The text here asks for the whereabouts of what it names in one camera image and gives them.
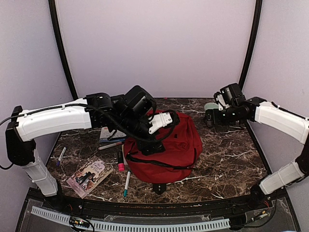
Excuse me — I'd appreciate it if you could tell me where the Taming of the Shrew book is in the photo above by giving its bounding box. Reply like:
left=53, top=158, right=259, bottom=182
left=67, top=160, right=114, bottom=199

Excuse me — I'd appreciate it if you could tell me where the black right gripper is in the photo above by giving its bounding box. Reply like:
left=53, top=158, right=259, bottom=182
left=204, top=105, right=239, bottom=126

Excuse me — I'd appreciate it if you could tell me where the white pink-tipped marker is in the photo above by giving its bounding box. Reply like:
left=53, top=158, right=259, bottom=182
left=98, top=142, right=122, bottom=150

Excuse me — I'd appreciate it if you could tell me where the small circuit board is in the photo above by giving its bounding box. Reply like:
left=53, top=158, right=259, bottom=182
left=69, top=217, right=90, bottom=228

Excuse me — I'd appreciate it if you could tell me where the white blue workbook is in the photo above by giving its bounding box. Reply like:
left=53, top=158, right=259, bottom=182
left=99, top=127, right=126, bottom=143

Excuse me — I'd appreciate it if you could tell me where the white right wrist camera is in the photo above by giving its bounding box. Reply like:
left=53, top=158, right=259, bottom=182
left=214, top=92, right=229, bottom=111

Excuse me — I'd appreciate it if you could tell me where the white purple marker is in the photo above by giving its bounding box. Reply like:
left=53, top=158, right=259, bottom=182
left=56, top=147, right=67, bottom=167

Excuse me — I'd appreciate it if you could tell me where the right black frame post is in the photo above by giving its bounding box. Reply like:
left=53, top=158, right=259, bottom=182
left=239, top=0, right=263, bottom=90

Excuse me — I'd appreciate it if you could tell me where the left black frame post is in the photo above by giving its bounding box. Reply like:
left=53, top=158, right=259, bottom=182
left=48, top=0, right=78, bottom=100

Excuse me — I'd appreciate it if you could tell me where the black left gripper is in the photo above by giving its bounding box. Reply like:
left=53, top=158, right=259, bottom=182
left=116, top=113, right=166, bottom=156

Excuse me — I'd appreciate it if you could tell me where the black front rail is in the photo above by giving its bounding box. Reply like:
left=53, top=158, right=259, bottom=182
left=24, top=187, right=288, bottom=218

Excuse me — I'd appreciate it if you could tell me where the red student backpack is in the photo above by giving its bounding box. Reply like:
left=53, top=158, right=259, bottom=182
left=124, top=112, right=202, bottom=184

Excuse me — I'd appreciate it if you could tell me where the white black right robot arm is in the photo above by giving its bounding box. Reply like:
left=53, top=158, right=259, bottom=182
left=204, top=97, right=309, bottom=210

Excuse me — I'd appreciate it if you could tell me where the black pink highlighter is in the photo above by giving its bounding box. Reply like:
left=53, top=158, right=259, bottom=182
left=117, top=151, right=125, bottom=172

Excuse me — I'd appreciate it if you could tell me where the white teal marker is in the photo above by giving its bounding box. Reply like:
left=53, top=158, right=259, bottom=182
left=123, top=170, right=131, bottom=197

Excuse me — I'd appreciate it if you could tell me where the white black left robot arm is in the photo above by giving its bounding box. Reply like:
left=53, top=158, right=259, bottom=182
left=4, top=86, right=173, bottom=211

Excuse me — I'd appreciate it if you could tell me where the pale green ceramic bowl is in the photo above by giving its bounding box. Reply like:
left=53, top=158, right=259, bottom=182
left=204, top=102, right=219, bottom=111

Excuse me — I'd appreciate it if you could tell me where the black frame post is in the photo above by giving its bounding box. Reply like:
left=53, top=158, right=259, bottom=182
left=239, top=0, right=263, bottom=90
left=48, top=0, right=78, bottom=100

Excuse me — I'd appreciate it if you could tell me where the white slotted cable duct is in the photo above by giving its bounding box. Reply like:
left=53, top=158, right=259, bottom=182
left=30, top=206, right=230, bottom=232

